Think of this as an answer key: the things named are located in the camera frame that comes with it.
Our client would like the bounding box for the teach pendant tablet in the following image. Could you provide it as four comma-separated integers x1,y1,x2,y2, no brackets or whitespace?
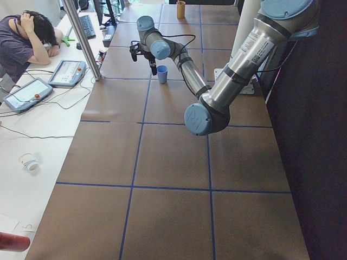
3,78,53,112
48,60,86,88

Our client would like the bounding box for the far teach pendant tablet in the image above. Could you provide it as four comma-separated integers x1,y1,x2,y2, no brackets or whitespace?
48,60,86,88

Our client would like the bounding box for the near teach pendant tablet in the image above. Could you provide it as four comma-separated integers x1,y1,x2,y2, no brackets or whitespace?
3,78,53,112

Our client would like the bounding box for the black monitor stand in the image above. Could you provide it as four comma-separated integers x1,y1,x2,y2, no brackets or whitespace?
93,0,117,29

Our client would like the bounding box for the white paper cup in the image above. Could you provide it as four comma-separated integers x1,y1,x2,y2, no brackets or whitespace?
18,153,39,172

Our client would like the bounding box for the tan wooden cup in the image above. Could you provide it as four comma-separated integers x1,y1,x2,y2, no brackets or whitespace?
176,1,185,19

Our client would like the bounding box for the white paper sheet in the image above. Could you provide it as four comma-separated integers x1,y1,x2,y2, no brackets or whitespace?
0,213,20,233

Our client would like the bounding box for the aluminium frame post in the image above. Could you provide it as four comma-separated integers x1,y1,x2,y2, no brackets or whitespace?
63,0,101,81

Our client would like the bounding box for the brown paper table cover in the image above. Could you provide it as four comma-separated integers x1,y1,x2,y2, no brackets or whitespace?
27,4,309,259

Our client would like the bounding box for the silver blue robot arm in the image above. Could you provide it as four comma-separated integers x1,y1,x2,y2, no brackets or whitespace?
130,1,321,136

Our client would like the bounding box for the seated person in grey shirt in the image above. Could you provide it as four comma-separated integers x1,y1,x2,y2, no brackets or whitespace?
1,10,63,83

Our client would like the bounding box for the blue plastic cup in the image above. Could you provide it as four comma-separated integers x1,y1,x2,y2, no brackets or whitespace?
157,65,168,84

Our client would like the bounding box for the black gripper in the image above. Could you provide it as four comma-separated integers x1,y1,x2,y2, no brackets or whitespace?
130,40,157,75

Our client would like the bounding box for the green plastic tool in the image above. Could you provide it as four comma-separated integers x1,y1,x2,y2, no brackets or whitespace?
61,36,75,47

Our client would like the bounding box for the red cylinder object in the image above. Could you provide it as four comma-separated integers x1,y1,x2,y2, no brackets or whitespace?
0,232,30,252

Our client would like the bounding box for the black keyboard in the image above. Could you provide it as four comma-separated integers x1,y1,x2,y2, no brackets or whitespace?
79,15,96,39

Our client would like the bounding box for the black cable on desk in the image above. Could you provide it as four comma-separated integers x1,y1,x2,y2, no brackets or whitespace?
0,69,94,140

